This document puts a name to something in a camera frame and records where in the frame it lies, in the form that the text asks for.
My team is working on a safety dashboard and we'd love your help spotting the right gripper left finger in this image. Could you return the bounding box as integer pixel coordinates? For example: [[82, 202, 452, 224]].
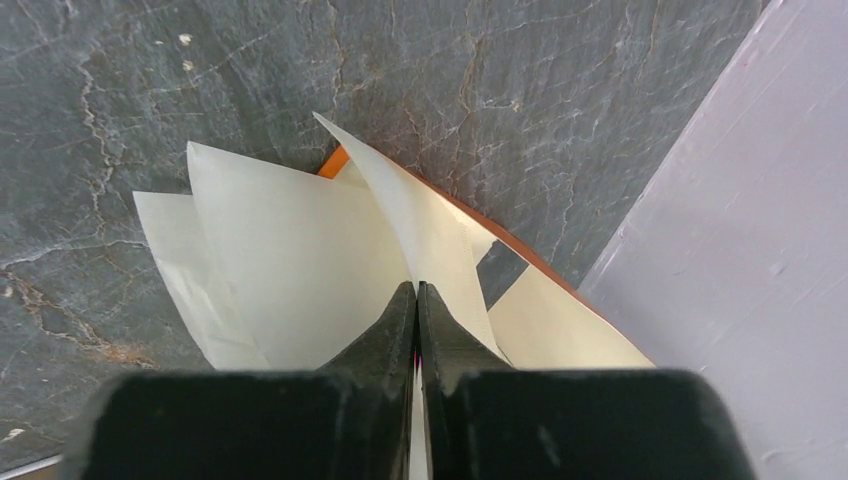
[[60, 282, 416, 479]]

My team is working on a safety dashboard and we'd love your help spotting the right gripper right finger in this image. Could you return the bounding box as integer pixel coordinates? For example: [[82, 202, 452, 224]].
[[417, 282, 755, 479]]

